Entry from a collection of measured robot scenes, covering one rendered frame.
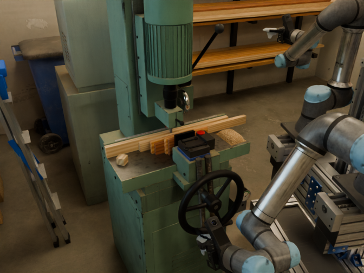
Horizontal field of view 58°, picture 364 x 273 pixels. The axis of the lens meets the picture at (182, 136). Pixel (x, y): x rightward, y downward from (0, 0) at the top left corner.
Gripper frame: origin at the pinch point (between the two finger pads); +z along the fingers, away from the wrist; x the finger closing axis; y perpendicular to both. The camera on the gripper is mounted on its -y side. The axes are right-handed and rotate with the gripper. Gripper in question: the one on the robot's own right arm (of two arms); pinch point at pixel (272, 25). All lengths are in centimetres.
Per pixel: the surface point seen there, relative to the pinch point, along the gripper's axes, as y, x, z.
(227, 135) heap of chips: 22, -69, -59
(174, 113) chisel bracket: 5, -91, -56
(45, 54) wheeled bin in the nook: 14, -131, 112
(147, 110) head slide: 7, -99, -42
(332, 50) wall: 112, 227, 158
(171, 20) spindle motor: -32, -88, -59
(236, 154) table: 29, -69, -65
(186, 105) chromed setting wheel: 11, -80, -43
